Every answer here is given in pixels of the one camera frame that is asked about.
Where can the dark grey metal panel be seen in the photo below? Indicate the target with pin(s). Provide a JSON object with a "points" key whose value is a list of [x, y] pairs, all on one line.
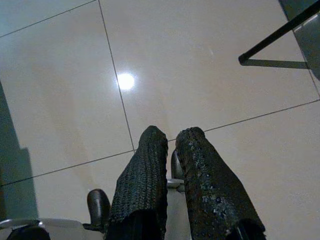
{"points": [[310, 45]]}

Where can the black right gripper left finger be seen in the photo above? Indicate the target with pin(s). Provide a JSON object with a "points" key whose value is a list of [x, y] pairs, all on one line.
{"points": [[142, 187]]}

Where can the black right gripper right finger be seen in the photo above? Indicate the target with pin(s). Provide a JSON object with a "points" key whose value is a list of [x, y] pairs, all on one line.
{"points": [[212, 190]]}

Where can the black metal stand leg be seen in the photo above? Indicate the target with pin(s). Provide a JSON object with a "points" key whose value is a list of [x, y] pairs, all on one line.
{"points": [[275, 35]]}

